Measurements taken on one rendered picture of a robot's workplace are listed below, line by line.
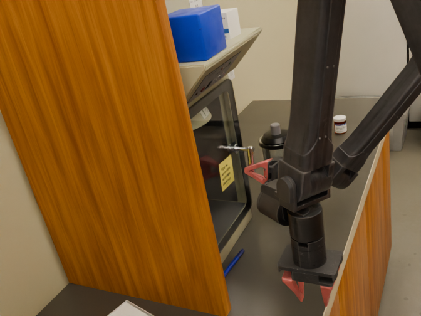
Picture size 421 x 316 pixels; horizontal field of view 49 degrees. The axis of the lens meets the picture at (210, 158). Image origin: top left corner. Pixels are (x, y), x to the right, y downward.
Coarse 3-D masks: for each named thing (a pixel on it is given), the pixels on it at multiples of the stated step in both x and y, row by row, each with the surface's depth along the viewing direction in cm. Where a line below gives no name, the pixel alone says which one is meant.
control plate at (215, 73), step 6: (228, 60) 101; (234, 60) 108; (222, 66) 100; (228, 66) 107; (216, 72) 99; (222, 72) 106; (204, 78) 92; (210, 78) 99; (216, 78) 105; (204, 84) 97; (210, 84) 104; (198, 90) 96; (204, 90) 103; (192, 96) 96
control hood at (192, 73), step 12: (240, 36) 105; (252, 36) 107; (228, 48) 96; (240, 48) 103; (216, 60) 91; (240, 60) 117; (180, 72) 90; (192, 72) 89; (204, 72) 88; (228, 72) 115; (192, 84) 90
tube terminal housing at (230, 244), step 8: (168, 0) 96; (176, 0) 98; (184, 0) 101; (208, 0) 111; (168, 8) 96; (176, 8) 98; (184, 8) 101; (200, 96) 109; (192, 104) 106; (248, 216) 138; (240, 224) 133; (240, 232) 133; (232, 240) 129; (224, 248) 124; (224, 256) 124
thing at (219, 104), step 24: (216, 96) 114; (192, 120) 104; (216, 120) 114; (216, 144) 115; (240, 144) 128; (216, 168) 115; (240, 168) 128; (216, 192) 116; (240, 192) 129; (216, 216) 116; (240, 216) 130
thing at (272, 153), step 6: (264, 144) 133; (270, 144) 132; (276, 144) 131; (282, 144) 131; (264, 150) 135; (270, 150) 133; (276, 150) 132; (282, 150) 132; (264, 156) 136; (270, 156) 134; (282, 156) 133
